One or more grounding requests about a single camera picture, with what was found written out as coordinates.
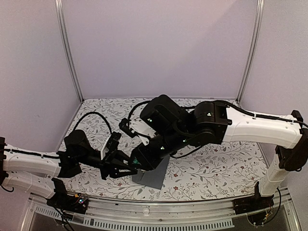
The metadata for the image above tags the black left camera cable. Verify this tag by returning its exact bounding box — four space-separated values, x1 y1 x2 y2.
73 111 113 135

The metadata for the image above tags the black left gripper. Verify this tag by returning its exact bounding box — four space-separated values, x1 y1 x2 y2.
76 146 138 180

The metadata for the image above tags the floral patterned table mat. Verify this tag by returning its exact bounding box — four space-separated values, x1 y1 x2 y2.
64 98 267 201

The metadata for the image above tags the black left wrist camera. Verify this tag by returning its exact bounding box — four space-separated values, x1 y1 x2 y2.
106 132 122 152

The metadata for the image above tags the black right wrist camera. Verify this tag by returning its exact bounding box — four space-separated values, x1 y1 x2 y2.
119 118 136 138

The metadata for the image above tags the black right camera cable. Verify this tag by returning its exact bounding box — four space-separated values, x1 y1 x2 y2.
127 101 154 123

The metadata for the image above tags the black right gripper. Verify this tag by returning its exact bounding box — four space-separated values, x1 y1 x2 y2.
127 127 189 171

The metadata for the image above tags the left aluminium frame post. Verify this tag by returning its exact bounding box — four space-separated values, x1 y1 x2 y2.
54 0 84 103

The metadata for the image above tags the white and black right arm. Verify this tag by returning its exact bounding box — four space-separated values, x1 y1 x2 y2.
129 95 308 210

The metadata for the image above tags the aluminium slotted front rail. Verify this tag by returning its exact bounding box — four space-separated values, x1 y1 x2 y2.
20 189 304 231

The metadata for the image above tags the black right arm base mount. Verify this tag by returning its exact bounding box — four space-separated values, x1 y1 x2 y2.
232 182 274 215

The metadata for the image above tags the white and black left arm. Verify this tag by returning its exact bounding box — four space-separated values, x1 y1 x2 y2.
0 129 138 209

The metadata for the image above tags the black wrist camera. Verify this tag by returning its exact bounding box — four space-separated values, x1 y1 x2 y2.
106 132 122 152
119 118 136 138

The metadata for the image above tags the grey-blue envelope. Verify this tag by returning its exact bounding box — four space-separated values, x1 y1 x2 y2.
132 156 170 190

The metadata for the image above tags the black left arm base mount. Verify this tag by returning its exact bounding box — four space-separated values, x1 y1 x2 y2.
47 178 89 214

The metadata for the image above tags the aluminium frame post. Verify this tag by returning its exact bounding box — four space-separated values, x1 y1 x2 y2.
236 0 265 105
54 0 84 103

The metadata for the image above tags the black camera cable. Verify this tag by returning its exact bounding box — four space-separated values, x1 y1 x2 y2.
73 111 113 135
127 101 154 123

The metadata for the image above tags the green glue stick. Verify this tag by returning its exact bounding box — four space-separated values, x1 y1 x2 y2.
132 157 141 166

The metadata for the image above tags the right aluminium frame post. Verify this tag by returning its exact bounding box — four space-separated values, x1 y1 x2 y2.
236 0 265 105

